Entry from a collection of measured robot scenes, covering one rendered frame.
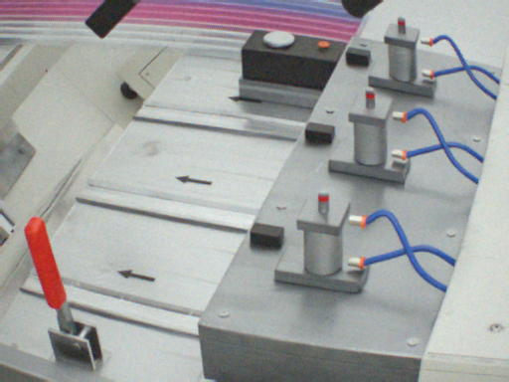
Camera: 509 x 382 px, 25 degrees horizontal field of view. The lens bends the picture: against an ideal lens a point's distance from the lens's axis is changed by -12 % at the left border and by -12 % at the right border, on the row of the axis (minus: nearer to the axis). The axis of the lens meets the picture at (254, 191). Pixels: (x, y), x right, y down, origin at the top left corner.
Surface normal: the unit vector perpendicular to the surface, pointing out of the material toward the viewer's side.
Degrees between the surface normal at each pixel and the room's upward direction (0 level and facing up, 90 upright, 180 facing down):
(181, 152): 43
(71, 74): 0
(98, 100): 0
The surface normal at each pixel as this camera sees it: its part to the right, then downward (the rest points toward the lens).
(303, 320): -0.04, -0.81
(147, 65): -0.32, 0.56
